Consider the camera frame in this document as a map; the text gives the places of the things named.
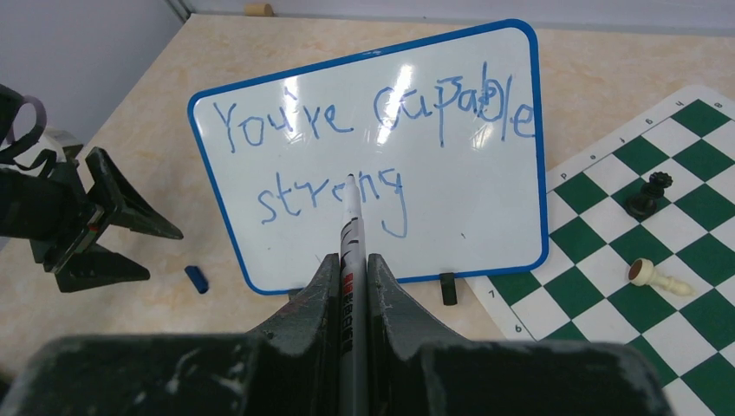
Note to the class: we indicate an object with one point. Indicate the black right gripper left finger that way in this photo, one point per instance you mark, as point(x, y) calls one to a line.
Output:
point(287, 365)

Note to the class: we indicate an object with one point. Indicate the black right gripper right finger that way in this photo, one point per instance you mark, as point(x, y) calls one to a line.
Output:
point(422, 367)

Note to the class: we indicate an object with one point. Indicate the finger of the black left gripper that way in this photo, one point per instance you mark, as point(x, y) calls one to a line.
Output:
point(122, 205)
point(97, 267)

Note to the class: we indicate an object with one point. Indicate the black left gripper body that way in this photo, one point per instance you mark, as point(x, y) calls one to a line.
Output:
point(54, 212)

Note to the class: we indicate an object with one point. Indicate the blue marker pen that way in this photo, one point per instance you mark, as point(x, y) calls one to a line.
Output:
point(353, 338)

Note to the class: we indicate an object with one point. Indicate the blue marker cap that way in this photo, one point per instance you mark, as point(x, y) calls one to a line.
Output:
point(198, 279)

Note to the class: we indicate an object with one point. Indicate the blue framed whiteboard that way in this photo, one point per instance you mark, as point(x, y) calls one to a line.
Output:
point(444, 138)

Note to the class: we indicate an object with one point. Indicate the small wooden block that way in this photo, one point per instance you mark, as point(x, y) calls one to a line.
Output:
point(258, 10)

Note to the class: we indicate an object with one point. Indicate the white chess pawn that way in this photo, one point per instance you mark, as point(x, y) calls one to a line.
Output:
point(642, 272)

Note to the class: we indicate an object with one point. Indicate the green white chessboard mat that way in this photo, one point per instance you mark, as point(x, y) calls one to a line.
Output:
point(641, 250)

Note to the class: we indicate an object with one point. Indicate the black chess piece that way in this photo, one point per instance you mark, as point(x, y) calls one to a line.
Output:
point(643, 204)

